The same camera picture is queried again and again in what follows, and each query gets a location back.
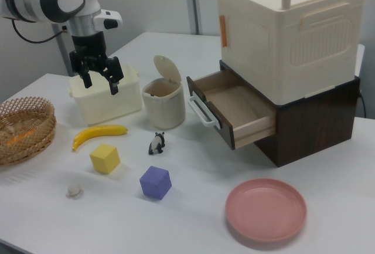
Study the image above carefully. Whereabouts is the pink plastic plate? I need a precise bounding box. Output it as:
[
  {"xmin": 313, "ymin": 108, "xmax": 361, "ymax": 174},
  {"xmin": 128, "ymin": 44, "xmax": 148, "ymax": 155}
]
[{"xmin": 224, "ymin": 178, "xmax": 308, "ymax": 243}]

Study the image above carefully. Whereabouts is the dark wood drawer cabinet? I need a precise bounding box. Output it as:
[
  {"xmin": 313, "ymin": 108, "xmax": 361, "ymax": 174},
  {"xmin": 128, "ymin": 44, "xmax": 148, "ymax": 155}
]
[{"xmin": 219, "ymin": 59, "xmax": 361, "ymax": 168}]

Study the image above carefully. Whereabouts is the crumpled white paper ball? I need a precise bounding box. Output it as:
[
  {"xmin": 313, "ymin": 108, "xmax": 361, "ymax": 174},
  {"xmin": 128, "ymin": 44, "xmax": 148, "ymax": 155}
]
[{"xmin": 66, "ymin": 184, "xmax": 83, "ymax": 199}]

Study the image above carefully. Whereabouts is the cream plastic storage box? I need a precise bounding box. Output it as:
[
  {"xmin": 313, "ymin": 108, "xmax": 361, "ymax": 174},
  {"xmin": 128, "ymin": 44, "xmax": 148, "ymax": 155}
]
[{"xmin": 215, "ymin": 0, "xmax": 367, "ymax": 104}]

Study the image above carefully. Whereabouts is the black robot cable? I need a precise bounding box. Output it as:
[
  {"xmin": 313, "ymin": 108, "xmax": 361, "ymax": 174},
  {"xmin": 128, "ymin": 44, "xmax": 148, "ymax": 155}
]
[{"xmin": 11, "ymin": 18, "xmax": 69, "ymax": 44}]

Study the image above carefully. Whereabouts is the woven bamboo basket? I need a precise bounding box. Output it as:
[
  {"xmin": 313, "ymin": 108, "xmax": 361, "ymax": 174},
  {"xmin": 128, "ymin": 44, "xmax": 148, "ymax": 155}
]
[{"xmin": 0, "ymin": 96, "xmax": 57, "ymax": 166}]

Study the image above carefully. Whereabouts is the wooden drawer with white handle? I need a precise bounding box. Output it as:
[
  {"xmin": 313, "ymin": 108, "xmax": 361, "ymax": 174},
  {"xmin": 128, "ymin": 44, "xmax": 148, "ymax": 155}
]
[{"xmin": 186, "ymin": 69, "xmax": 277, "ymax": 150}]

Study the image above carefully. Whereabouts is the yellow foam cube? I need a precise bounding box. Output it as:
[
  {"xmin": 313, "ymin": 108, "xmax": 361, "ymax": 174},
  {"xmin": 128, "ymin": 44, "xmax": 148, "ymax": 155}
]
[{"xmin": 89, "ymin": 144, "xmax": 121, "ymax": 175}]

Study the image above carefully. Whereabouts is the purple foam cube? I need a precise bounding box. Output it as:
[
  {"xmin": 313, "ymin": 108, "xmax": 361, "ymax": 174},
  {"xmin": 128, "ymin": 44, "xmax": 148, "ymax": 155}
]
[{"xmin": 139, "ymin": 165, "xmax": 172, "ymax": 201}]

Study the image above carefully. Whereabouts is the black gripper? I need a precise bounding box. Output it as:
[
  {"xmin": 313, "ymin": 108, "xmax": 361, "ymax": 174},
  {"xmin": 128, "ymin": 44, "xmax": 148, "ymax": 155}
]
[{"xmin": 69, "ymin": 30, "xmax": 124, "ymax": 95}]

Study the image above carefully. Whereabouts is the panda figurine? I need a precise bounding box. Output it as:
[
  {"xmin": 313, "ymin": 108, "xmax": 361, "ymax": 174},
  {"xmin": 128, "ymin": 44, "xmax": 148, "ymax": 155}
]
[{"xmin": 148, "ymin": 131, "xmax": 166, "ymax": 155}]

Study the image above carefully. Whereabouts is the cream plastic rectangular tub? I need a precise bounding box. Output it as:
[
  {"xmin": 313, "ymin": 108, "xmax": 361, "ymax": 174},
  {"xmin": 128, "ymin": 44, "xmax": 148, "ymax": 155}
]
[{"xmin": 67, "ymin": 63, "xmax": 144, "ymax": 127}]

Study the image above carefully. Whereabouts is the yellow toy banana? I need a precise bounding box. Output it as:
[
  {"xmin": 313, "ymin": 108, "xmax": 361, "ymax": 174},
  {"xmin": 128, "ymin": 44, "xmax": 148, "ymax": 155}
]
[{"xmin": 71, "ymin": 124, "xmax": 129, "ymax": 151}]

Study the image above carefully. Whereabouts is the black cable behind cabinet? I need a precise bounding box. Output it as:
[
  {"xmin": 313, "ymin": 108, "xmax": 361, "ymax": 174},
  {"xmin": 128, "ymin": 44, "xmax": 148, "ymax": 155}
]
[{"xmin": 356, "ymin": 89, "xmax": 367, "ymax": 119}]

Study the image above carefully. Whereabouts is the cream trash can with lid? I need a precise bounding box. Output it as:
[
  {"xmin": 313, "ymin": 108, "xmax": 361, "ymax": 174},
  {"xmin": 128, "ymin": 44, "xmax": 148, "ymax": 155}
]
[{"xmin": 141, "ymin": 55, "xmax": 186, "ymax": 130}]

